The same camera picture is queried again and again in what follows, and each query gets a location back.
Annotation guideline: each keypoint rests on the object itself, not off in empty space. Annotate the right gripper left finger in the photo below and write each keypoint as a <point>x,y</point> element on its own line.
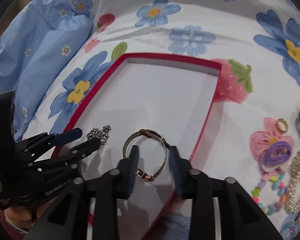
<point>128,168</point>

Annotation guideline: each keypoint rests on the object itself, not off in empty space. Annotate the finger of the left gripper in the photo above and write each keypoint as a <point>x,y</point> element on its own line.
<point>79,152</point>
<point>67,137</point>

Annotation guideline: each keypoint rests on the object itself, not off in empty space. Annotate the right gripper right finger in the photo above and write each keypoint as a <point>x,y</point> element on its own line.
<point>180,172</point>

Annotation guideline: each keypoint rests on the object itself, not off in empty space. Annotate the silver gold wrist watch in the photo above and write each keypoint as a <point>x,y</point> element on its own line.
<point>153,151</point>

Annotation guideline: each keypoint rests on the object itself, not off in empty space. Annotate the left hand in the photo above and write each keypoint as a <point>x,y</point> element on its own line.
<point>21,217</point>

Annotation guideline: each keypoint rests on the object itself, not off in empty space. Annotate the red shallow box tray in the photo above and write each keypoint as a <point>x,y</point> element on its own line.
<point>170,94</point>

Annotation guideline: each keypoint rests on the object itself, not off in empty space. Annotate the light blue floral pillow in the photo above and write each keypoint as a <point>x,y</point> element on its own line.
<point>35,48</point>

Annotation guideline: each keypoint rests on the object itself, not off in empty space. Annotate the floral white bed sheet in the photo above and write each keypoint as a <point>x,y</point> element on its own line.
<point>257,100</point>

